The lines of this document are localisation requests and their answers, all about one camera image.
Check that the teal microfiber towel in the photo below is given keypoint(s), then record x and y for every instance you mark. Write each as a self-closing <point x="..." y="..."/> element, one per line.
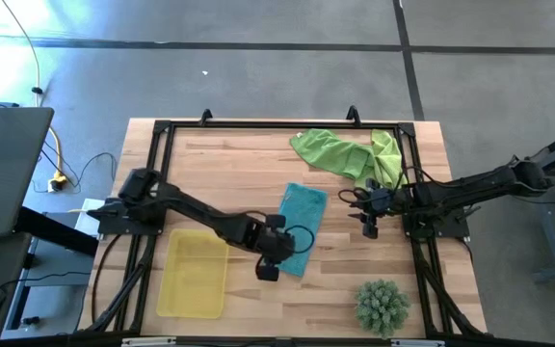
<point x="304" y="207"/>

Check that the green cloth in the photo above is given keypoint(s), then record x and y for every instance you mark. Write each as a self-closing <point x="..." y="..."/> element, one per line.
<point x="330" y="154"/>

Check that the grey side table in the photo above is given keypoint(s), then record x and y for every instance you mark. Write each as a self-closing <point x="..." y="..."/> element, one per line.
<point x="51" y="270"/>

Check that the green microfiber towel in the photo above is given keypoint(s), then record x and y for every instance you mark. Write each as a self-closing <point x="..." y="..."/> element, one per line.
<point x="388" y="154"/>

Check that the white box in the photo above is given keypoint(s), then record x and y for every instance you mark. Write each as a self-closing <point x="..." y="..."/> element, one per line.
<point x="87" y="217"/>

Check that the yellow plastic basket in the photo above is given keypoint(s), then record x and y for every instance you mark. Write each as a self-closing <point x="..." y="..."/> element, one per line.
<point x="193" y="274"/>

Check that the yellow power plug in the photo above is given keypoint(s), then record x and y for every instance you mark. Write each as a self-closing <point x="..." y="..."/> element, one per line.
<point x="58" y="182"/>

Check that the silver edge bracket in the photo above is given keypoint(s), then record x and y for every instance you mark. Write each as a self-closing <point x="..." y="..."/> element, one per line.
<point x="417" y="343"/>
<point x="148" y="342"/>

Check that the dark grey flat panel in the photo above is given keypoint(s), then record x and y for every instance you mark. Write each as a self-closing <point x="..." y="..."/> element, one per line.
<point x="7" y="168"/>

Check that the black desk beam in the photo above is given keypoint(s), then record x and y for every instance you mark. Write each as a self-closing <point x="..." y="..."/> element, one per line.
<point x="56" y="231"/>

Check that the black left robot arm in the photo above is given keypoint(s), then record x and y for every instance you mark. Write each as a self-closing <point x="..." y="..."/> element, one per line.
<point x="195" y="209"/>

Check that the artificial green plant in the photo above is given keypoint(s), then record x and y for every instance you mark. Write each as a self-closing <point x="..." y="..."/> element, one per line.
<point x="382" y="308"/>

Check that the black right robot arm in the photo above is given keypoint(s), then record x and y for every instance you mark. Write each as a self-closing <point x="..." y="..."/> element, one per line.
<point x="475" y="185"/>

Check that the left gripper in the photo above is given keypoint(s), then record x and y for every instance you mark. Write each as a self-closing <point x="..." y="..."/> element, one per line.
<point x="272" y="246"/>

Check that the black frame bracket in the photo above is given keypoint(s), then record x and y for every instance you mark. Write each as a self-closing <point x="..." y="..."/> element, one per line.
<point x="205" y="117"/>
<point x="353" y="115"/>

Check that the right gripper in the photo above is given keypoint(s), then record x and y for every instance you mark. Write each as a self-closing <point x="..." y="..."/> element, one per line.
<point x="381" y="207"/>

